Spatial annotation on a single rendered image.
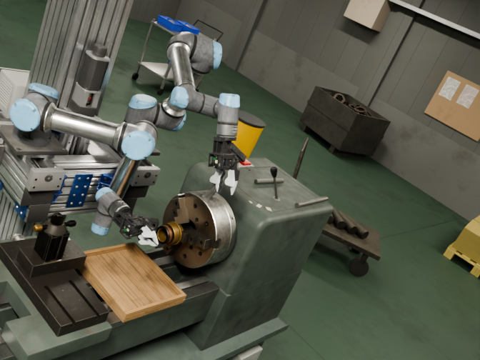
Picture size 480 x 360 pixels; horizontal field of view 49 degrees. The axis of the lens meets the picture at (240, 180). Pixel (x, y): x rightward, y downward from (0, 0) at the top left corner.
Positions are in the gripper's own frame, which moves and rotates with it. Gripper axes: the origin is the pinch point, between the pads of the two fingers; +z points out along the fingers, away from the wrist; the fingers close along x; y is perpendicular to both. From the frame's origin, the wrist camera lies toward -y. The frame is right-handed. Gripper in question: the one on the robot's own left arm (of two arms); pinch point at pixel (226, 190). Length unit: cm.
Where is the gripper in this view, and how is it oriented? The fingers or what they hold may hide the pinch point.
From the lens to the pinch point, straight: 196.7
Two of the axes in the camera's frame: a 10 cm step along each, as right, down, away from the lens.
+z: -0.8, 9.9, 1.4
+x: 7.7, 1.5, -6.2
